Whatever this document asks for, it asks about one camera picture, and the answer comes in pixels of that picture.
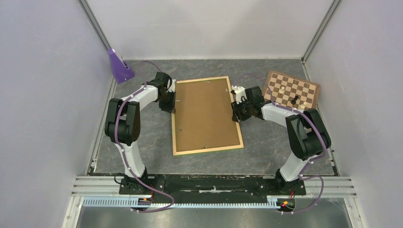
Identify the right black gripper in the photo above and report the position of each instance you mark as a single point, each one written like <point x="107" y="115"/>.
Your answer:
<point x="238" y="116"/>

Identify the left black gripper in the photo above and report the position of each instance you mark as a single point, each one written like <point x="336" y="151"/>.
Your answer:
<point x="171" y="106"/>

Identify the brown frame backing board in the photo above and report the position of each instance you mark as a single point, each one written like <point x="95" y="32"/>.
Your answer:
<point x="204" y="114"/>

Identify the light wooden picture frame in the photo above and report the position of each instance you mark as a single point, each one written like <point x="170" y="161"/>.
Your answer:
<point x="207" y="151"/>

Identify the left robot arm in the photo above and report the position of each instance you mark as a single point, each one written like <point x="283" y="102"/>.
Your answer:
<point x="123" y="125"/>

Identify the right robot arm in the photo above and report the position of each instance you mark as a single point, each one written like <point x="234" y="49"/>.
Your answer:
<point x="308" y="137"/>

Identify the wooden chessboard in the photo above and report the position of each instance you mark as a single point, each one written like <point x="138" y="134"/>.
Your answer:
<point x="307" y="91"/>

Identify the black chess piece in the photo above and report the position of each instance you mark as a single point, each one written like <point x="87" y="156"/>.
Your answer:
<point x="295" y="100"/>

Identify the purple plastic stand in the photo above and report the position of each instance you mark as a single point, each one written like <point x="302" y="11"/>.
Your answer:
<point x="120" y="69"/>

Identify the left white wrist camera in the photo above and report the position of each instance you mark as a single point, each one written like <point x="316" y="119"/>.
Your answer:
<point x="171" y="85"/>

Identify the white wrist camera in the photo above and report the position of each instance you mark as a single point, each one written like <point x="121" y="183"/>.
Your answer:
<point x="239" y="94"/>
<point x="171" y="85"/>

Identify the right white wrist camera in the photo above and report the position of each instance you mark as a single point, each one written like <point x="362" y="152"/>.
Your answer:
<point x="239" y="94"/>

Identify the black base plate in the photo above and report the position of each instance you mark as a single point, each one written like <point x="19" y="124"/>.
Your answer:
<point x="209" y="189"/>

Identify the white slotted cable duct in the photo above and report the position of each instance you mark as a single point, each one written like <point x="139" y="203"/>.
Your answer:
<point x="145" y="203"/>

